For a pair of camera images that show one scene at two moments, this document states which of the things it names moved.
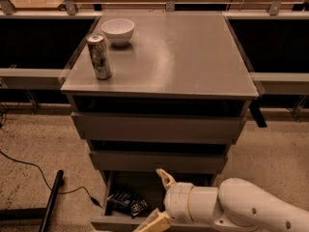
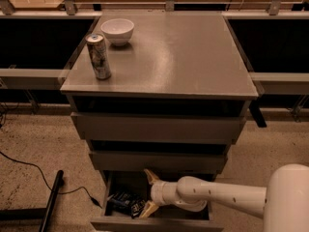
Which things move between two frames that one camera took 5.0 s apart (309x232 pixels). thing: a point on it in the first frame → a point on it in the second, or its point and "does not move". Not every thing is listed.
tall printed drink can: (99, 55) does not move
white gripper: (177, 198) → (158, 192)
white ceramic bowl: (118, 31) does not move
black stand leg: (38, 213) does not move
